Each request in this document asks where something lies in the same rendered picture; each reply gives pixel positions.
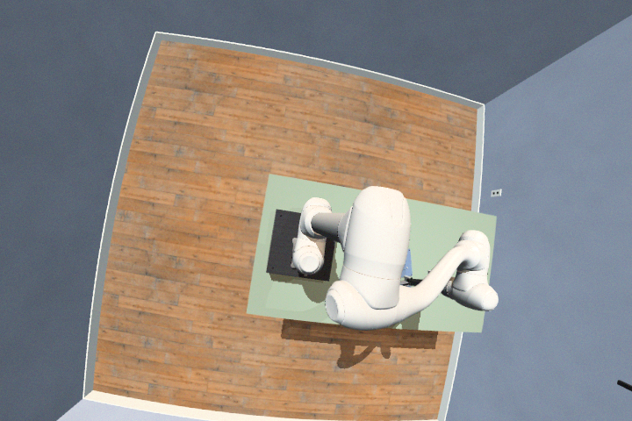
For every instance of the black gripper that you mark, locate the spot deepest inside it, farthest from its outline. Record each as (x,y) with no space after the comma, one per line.
(412,282)

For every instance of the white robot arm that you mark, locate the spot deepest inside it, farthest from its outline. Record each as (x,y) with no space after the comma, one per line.
(374,235)

